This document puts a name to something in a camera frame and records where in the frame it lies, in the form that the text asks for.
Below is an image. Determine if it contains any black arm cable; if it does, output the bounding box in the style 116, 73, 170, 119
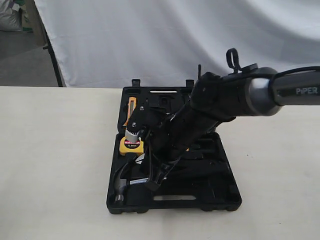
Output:
196, 47, 320, 83

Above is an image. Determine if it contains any white woven sack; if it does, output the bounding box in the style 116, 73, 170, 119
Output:
0, 0, 22, 32

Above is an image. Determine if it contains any white backdrop cloth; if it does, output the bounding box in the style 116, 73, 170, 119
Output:
35, 0, 320, 88

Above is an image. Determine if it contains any chrome adjustable wrench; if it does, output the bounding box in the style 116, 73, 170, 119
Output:
135, 154, 145, 164

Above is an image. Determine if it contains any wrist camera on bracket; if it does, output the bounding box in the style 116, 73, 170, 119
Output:
125, 100, 160, 143

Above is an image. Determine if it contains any black backdrop stand pole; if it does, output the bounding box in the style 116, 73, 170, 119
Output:
42, 24, 65, 88

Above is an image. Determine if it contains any orange utility knife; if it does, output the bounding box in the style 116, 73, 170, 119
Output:
123, 96, 137, 126

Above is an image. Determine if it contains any black plastic tool case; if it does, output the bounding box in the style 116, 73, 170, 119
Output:
106, 79, 242, 214

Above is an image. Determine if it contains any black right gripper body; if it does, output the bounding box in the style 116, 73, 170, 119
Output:
147, 139, 185, 170

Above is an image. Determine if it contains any wooden partition panel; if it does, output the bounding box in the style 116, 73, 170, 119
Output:
25, 0, 47, 47

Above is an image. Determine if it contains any yellow tape measure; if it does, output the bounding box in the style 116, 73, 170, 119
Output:
119, 137, 144, 156

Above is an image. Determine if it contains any claw hammer black grip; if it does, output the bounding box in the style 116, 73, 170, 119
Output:
113, 163, 226, 203

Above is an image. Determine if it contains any green and tan bag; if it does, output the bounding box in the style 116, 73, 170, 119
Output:
20, 4, 33, 33

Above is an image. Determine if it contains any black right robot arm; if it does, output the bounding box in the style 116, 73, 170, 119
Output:
146, 66, 320, 191

